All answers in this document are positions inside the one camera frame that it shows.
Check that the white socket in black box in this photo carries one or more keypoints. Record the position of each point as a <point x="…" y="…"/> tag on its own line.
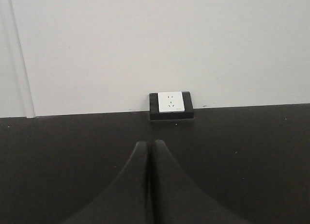
<point x="168" y="106"/>

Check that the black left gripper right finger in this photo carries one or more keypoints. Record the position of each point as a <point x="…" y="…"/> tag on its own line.
<point x="175" y="197"/>

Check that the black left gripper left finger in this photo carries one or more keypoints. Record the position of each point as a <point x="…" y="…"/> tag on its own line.
<point x="124" y="201"/>

